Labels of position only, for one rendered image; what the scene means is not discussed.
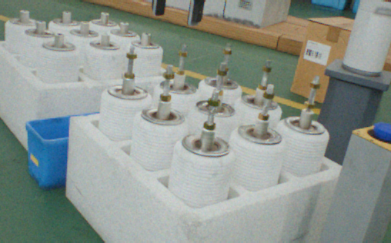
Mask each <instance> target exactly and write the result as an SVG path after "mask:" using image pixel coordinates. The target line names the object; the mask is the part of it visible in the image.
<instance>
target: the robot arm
mask: <svg viewBox="0 0 391 243"><path fill-rule="evenodd" d="M205 1H206V0H190V3H189V17H188V21H187V24H188V25H190V26H196V25H198V24H199V22H201V20H202V15H203V7H204V3H205ZM165 4H166V0H152V10H153V15H156V16H160V15H164V13H165ZM390 44H391V0H360V3H359V7H358V9H357V13H356V19H355V21H354V24H353V28H352V31H351V35H350V39H349V43H348V45H347V48H346V53H345V57H344V59H343V63H342V66H341V67H342V68H343V69H345V70H347V71H348V72H352V73H354V74H359V75H365V76H369V77H379V76H381V74H382V69H383V65H384V63H385V60H386V57H387V53H388V50H389V47H390Z"/></svg>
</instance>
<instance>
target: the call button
mask: <svg viewBox="0 0 391 243"><path fill-rule="evenodd" d="M373 130H374V131H375V135H376V136H377V137H379V138H381V139H383V140H388V141H391V125H390V124H387V123H382V122H379V123H376V124H375V125H374V127H373Z"/></svg>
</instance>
